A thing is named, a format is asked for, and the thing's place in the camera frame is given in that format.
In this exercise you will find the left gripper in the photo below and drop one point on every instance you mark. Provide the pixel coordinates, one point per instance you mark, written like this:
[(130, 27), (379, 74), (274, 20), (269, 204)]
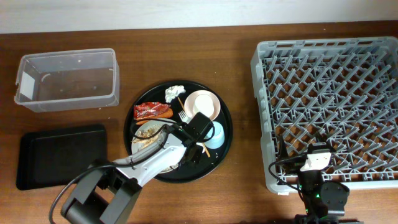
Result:
[(196, 158)]

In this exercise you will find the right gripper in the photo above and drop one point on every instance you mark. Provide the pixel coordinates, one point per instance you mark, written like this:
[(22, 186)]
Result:
[(283, 151)]

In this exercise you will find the orange carrot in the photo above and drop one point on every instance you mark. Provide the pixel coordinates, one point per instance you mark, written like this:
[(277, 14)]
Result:
[(167, 114)]

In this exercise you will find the white tissue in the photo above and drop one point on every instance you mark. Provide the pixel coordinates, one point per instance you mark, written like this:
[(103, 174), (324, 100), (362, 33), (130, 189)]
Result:
[(173, 92)]

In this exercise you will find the peanut shells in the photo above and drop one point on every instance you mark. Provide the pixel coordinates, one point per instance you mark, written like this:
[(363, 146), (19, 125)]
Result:
[(142, 142)]

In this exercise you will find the grey plate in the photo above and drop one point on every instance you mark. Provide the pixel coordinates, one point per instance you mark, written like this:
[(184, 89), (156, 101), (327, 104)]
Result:
[(136, 147)]

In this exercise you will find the red snack wrapper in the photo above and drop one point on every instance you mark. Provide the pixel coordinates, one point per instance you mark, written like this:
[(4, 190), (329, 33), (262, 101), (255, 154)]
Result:
[(149, 109)]

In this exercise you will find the pile of white rice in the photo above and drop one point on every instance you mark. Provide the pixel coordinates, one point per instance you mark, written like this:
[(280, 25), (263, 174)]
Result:
[(150, 132)]

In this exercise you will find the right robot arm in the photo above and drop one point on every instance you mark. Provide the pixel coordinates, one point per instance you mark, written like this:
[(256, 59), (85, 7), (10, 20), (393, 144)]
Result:
[(324, 200)]

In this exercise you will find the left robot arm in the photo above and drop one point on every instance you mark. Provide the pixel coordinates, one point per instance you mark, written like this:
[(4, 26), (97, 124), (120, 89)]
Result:
[(107, 191)]

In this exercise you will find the grey dishwasher rack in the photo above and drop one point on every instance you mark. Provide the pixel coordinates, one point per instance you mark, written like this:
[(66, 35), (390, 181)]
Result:
[(345, 89)]

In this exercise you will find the white plastic fork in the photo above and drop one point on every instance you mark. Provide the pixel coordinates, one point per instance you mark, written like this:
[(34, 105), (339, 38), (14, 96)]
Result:
[(183, 116)]

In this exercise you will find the wooden chopstick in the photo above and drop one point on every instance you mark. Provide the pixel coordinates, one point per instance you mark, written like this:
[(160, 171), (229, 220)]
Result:
[(183, 109)]

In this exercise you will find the light blue cup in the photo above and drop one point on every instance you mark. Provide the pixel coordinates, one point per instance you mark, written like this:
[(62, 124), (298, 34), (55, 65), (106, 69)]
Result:
[(215, 136)]

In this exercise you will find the round black serving tray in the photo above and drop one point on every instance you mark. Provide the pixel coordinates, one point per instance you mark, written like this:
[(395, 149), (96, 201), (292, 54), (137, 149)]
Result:
[(185, 172)]

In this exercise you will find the white cup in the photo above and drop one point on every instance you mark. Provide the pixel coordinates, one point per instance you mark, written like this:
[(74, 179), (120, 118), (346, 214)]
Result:
[(204, 104)]

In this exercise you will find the black rectangular tray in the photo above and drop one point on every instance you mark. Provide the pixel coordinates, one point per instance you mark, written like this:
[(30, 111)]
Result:
[(55, 157)]

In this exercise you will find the clear plastic bin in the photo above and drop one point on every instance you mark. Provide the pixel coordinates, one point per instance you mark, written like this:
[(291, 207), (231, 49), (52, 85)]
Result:
[(68, 80)]

